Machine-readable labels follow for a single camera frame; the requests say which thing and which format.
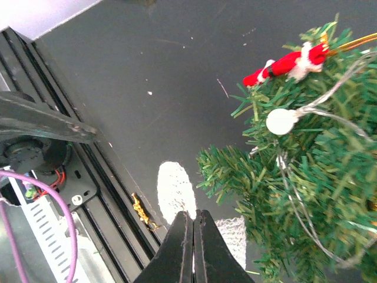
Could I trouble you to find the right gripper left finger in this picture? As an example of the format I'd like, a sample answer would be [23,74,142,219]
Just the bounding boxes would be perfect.
[134,212,193,283]

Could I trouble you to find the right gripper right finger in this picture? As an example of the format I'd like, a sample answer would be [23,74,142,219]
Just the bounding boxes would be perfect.
[193,210,254,283]

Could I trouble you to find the small gold bell ornament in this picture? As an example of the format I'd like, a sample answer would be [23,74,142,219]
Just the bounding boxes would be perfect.
[131,193,161,232]

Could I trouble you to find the burlap lace bow ornament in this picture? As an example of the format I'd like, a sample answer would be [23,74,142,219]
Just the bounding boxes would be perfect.
[157,161,247,268]

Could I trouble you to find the small green christmas tree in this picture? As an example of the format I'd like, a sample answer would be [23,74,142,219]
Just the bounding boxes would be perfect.
[197,21,376,282]

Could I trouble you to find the white bulb string lights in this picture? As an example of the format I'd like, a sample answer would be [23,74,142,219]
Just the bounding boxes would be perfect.
[266,50,376,269]

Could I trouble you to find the red bell ornament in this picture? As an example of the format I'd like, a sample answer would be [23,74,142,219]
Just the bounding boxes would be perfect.
[243,41,329,87]

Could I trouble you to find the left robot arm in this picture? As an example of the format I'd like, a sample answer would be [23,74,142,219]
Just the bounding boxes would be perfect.
[1,91,97,174]

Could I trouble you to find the light blue cable duct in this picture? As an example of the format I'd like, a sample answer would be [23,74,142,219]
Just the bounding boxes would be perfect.
[9,177,72,282]

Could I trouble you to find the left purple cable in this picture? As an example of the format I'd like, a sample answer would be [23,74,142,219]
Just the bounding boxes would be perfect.
[0,169,79,283]

